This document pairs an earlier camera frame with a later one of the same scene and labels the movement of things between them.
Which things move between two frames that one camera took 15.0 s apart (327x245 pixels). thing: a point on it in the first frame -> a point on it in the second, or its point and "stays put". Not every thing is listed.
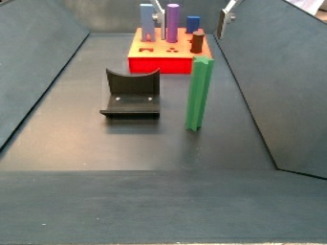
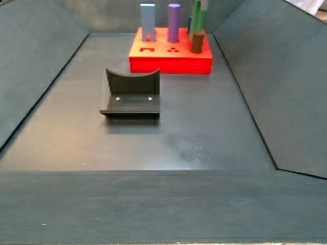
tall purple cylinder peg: x=171 y=23 stays put
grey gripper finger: x=224 y=18 -> x=203 y=5
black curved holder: x=133 y=95 stays put
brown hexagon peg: x=196 y=40 stays put
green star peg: x=200 y=76 -> x=196 y=16
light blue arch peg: x=147 y=21 stays put
